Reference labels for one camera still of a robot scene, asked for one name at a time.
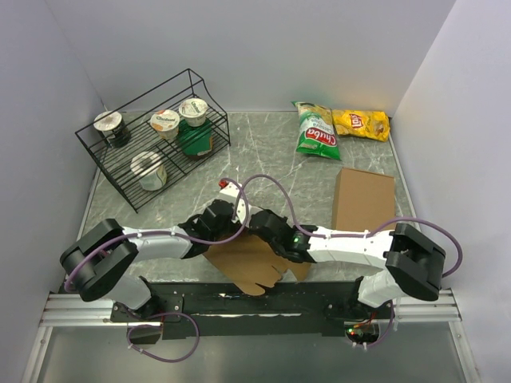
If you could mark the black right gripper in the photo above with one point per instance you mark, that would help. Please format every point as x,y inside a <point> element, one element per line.
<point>283,220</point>

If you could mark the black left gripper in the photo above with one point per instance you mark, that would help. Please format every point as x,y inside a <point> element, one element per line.
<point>234,227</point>

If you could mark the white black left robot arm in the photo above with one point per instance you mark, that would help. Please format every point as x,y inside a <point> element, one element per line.
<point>96,265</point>

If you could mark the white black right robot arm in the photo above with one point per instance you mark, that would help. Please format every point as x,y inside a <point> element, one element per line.
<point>409,263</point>

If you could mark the folded brown cardboard box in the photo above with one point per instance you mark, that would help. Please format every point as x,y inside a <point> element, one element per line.
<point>362,200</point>

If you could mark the green snack packet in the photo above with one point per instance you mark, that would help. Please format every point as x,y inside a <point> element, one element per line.
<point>195,142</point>

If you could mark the green Chuba chips bag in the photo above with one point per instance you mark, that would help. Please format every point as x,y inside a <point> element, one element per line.
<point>317,134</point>

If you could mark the orange Chobani yogurt cup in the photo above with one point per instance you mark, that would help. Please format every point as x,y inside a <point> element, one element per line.
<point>166,124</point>

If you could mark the green Chobani yogurt cup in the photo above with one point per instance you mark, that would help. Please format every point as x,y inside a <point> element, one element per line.
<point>193,110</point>

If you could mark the dark yogurt cup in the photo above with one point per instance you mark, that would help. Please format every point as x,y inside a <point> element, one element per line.
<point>112,127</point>

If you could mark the yellow Lays chips bag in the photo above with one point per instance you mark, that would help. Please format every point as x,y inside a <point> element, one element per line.
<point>374,125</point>

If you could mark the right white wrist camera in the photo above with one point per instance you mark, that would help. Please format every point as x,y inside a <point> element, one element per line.
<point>249,213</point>

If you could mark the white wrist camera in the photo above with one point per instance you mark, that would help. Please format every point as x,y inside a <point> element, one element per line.
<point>249,213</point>
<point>231,193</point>

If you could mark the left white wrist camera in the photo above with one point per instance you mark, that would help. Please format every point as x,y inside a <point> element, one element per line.
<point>231,193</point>

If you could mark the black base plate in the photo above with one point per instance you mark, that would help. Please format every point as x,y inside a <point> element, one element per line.
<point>221,309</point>

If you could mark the white ring yogurt cup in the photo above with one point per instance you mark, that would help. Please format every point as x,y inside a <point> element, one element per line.
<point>149,170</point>

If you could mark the black wire rack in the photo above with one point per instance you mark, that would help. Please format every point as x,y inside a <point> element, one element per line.
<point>114,163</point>

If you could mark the aluminium rail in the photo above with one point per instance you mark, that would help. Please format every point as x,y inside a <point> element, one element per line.
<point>68,310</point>

